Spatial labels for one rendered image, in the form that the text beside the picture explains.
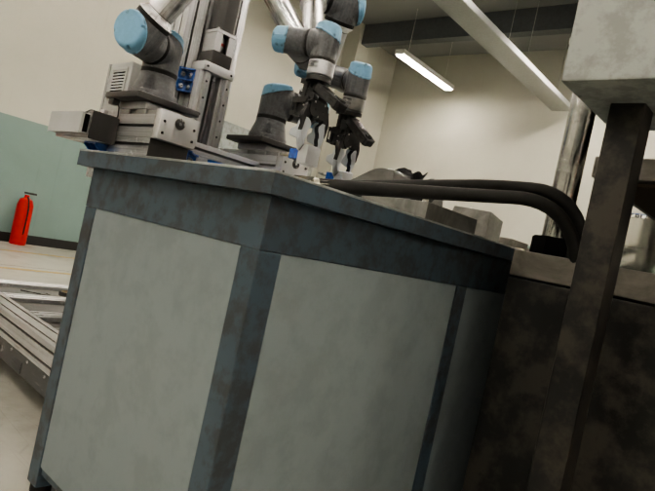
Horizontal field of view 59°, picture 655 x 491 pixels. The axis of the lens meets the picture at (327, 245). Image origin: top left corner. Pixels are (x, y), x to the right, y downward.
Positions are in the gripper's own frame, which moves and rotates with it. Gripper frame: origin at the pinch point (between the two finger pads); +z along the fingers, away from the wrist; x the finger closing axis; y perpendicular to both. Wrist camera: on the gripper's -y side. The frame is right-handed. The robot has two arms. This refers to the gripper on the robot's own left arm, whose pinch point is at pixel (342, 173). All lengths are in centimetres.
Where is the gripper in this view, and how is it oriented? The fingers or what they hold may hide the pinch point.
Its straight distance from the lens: 191.5
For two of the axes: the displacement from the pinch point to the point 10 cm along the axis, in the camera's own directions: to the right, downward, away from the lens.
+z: -2.2, 9.6, 2.0
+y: -6.9, -2.9, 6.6
